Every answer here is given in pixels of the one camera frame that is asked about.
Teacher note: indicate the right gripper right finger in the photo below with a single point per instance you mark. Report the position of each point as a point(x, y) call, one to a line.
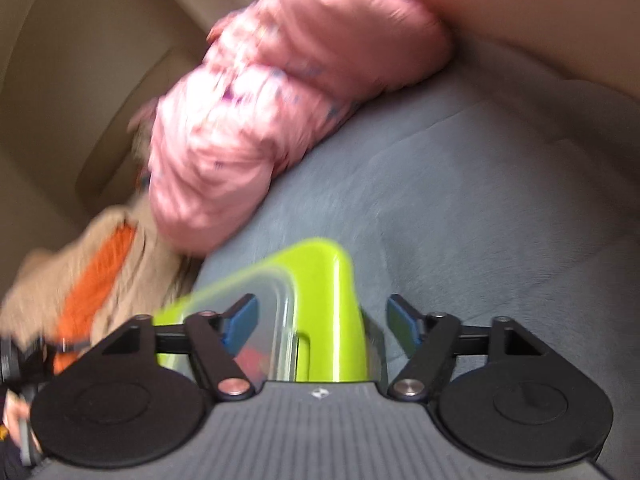
point(498, 392)

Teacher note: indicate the beige orange jacket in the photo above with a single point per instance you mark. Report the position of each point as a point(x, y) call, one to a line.
point(118, 268)

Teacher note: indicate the clear plastic container lid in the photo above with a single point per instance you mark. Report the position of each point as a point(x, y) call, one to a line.
point(270, 341)

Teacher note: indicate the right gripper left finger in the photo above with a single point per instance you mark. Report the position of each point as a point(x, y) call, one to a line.
point(145, 390)

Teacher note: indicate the pink floral cloth bundle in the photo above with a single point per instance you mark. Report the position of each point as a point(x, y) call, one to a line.
point(277, 78)

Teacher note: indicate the lime green plastic container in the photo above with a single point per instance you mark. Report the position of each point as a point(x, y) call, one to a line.
point(332, 344)

